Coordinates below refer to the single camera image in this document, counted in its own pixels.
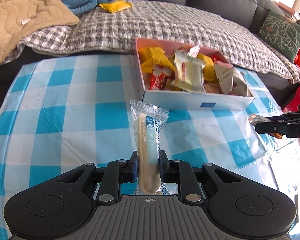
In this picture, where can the grey checkered quilt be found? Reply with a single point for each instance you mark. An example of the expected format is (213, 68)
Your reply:
(100, 30)

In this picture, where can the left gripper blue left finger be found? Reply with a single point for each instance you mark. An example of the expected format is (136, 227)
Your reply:
(132, 168)

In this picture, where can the large yellow snack pack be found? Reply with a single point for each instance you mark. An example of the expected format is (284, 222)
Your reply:
(209, 71)

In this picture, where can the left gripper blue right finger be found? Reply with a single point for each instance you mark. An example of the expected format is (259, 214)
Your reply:
(167, 168)

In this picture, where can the beige fleece jacket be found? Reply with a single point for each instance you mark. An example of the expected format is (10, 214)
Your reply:
(20, 18)

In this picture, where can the white nut kernels packet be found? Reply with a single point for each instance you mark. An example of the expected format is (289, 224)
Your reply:
(231, 81)

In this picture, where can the yellow pillow snack pack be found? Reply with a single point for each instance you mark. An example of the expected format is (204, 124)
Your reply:
(151, 56)

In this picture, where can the blue checkered tablecloth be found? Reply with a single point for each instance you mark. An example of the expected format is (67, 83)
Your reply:
(61, 113)

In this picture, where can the orange white snack packet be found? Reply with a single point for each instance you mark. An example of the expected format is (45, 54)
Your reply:
(264, 125)

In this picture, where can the yellow snack on sofa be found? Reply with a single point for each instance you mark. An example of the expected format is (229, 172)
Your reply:
(116, 6)

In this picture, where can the green embroidered cushion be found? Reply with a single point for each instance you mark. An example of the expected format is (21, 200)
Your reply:
(282, 34)

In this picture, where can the cream white cake packet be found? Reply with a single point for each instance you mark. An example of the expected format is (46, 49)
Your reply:
(189, 73)

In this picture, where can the pink rice cracker pack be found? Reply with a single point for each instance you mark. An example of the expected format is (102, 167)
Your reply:
(212, 88)

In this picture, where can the white cream roll packet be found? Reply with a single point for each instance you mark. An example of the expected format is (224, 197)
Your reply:
(148, 120)

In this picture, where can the dark red candy packet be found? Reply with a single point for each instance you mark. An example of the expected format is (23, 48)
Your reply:
(159, 77)

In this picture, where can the silver pink open box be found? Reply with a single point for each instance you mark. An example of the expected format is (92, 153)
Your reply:
(174, 98)

